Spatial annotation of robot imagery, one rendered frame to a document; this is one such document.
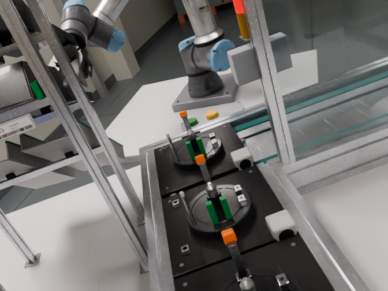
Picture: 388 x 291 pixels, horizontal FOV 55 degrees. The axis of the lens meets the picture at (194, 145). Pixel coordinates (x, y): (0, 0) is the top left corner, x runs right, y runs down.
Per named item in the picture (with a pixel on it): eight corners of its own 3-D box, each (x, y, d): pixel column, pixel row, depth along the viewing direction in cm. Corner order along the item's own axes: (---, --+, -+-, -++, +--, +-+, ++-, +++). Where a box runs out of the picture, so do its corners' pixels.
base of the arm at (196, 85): (198, 84, 167) (191, 63, 162) (228, 81, 159) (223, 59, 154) (183, 99, 156) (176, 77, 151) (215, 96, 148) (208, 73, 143)
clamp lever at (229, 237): (235, 273, 59) (220, 231, 58) (247, 269, 59) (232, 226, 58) (239, 284, 56) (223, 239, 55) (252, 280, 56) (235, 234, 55)
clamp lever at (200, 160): (206, 188, 81) (194, 156, 80) (215, 185, 81) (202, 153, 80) (207, 192, 77) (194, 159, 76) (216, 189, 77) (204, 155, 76)
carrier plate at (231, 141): (155, 155, 111) (153, 149, 109) (230, 127, 110) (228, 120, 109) (163, 202, 90) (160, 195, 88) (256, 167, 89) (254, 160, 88)
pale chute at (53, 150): (84, 171, 108) (81, 156, 109) (125, 160, 106) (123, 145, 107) (20, 152, 81) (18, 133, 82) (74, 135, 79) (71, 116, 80)
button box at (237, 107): (185, 138, 124) (179, 122, 121) (244, 116, 124) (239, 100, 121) (189, 147, 118) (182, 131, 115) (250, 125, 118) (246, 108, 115)
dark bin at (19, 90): (49, 115, 96) (40, 88, 96) (94, 101, 94) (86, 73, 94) (-28, 120, 69) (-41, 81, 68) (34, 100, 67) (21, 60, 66)
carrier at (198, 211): (163, 205, 88) (144, 164, 82) (258, 171, 88) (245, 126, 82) (176, 285, 67) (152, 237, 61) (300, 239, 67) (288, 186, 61)
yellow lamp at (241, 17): (239, 35, 77) (232, 12, 74) (261, 27, 77) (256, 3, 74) (246, 40, 72) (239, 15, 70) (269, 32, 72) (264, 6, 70)
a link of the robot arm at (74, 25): (78, 15, 103) (52, 25, 104) (78, 26, 100) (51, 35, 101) (92, 36, 109) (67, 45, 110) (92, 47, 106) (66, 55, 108)
